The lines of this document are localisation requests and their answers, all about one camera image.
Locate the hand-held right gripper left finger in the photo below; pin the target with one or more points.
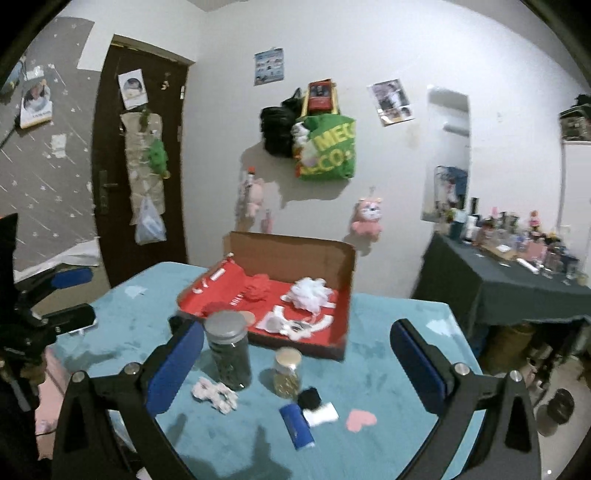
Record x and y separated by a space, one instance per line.
178 364

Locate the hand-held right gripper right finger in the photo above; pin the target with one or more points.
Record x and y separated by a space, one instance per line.
418 364

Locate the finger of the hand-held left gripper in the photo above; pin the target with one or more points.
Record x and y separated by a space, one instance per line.
71 278
69 318

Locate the cream knitted scrunchie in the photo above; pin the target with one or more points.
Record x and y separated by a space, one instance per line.
214 394

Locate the beige round sponge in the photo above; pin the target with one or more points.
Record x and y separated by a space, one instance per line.
249 318

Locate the translucent white mesh bag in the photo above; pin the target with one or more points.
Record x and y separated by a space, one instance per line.
274 324

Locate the white cloth pad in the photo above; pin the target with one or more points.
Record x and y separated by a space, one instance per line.
323 415

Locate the coral bath pouf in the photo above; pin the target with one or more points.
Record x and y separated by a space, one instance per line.
257 287

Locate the black scrunchie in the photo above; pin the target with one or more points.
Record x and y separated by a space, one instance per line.
309 398

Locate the white fluffy bunny hair clip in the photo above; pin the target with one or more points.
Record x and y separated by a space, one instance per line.
298 330

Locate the white bath pouf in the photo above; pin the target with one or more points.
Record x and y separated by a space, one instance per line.
308 293

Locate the blue cloth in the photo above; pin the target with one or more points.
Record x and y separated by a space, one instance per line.
298 427

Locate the cardboard box with red lining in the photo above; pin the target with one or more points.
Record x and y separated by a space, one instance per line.
295 251

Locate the glass jar of dark leaves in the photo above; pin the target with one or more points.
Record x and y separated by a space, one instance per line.
228 355

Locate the pink bed sheet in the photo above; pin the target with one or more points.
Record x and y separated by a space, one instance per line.
46 392

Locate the clear plastic bag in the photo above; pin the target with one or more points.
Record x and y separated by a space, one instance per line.
150 226

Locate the small jar with gold lid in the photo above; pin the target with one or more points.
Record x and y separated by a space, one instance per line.
287 376

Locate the table with dark cloth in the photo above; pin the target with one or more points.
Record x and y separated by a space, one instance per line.
508 295

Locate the dark wooden door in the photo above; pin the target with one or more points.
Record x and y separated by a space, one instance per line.
108 138

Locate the beige hanging organizer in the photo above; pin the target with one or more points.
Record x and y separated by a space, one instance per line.
136 147

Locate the green plush toy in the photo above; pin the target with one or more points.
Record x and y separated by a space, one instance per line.
158 157

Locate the dark round container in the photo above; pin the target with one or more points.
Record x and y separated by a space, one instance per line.
561 406

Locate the pink cat plush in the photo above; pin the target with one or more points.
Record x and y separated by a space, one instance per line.
367 217

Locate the row of cosmetics bottles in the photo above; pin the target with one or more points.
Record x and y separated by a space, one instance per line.
508 235

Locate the white picture book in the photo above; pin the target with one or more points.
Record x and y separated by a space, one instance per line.
37 101

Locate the pink plush toy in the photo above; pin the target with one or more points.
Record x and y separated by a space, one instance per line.
255 196

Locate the stick with red tip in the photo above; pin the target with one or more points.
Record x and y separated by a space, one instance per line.
247 182

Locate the photo on door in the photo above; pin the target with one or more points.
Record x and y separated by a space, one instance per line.
133 87

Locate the green tote bag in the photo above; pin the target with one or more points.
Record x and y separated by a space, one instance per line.
332 152

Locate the white wardrobe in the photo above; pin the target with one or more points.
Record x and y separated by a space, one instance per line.
577 194

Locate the black bag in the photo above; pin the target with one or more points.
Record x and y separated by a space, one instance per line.
274 129

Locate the red and yellow bag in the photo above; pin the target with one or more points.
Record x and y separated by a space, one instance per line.
319 97

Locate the dark storage box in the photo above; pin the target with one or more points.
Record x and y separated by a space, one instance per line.
577 120

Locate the wall mirror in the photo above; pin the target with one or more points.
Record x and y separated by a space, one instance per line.
448 138

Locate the wall photo print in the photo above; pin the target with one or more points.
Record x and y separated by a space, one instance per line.
390 101

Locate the blue wall poster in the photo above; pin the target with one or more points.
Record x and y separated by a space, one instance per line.
269 66

